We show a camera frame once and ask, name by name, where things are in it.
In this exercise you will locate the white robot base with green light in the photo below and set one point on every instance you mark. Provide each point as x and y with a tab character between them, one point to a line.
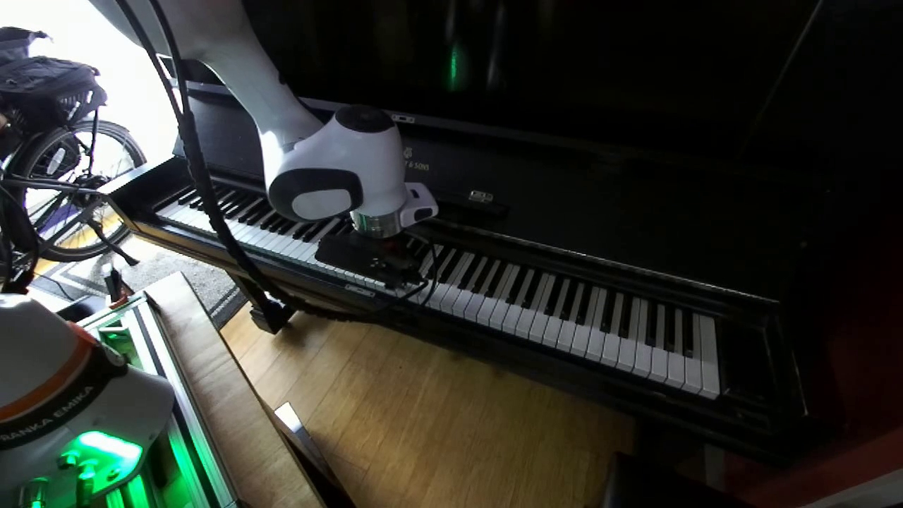
76	415

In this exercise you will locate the black upright piano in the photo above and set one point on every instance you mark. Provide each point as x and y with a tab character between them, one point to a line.
643	202

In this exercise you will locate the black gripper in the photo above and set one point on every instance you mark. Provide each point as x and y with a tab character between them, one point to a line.
379	260

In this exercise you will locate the bicycle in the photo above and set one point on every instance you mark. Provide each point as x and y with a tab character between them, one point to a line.
59	155

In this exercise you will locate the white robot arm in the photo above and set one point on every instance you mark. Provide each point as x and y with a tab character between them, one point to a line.
314	171

